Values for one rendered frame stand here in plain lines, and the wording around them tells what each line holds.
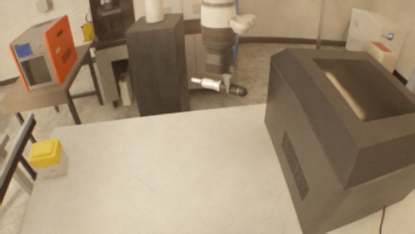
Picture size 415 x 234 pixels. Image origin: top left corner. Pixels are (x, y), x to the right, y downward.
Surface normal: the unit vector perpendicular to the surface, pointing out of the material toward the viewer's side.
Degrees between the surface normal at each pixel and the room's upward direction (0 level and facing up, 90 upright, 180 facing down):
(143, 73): 90
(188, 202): 0
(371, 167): 51
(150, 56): 90
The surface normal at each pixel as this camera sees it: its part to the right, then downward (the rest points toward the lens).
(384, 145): 0.08, 0.03
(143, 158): -0.03, -0.76
